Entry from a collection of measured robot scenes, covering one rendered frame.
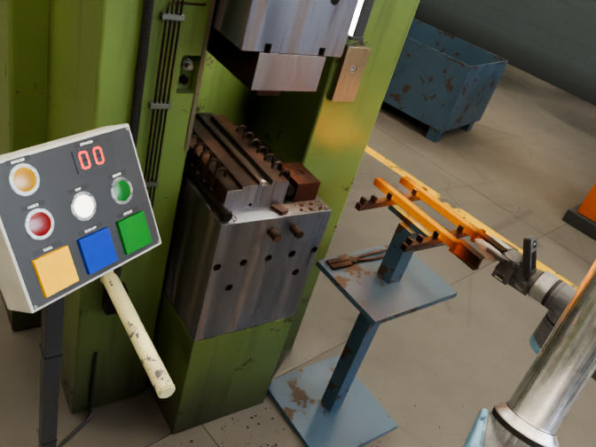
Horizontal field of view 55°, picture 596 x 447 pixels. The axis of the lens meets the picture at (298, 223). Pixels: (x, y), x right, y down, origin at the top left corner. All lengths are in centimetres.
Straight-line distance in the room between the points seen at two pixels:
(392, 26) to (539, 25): 750
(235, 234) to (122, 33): 58
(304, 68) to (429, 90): 371
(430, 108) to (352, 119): 330
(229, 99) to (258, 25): 68
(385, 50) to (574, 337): 99
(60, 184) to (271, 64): 57
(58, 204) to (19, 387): 121
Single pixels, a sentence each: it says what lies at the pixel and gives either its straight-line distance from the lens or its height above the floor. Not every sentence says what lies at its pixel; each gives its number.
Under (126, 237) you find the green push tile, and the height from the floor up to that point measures 101.
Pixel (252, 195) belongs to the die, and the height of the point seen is 96.
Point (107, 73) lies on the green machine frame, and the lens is 141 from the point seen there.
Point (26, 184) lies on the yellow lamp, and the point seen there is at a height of 116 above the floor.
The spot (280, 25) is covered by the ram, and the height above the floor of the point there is 143.
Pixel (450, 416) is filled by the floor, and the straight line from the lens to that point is 262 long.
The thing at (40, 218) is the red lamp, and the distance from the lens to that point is 114.
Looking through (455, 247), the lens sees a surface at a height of 95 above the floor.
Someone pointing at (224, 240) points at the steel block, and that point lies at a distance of 156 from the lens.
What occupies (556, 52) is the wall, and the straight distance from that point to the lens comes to 913.
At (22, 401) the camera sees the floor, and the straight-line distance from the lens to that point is 224.
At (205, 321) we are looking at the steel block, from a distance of 175.
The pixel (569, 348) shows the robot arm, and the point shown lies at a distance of 134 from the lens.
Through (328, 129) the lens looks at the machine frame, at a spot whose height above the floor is 108.
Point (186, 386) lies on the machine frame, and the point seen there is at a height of 26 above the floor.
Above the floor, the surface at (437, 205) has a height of 96.
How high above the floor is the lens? 177
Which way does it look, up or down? 32 degrees down
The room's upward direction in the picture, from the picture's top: 18 degrees clockwise
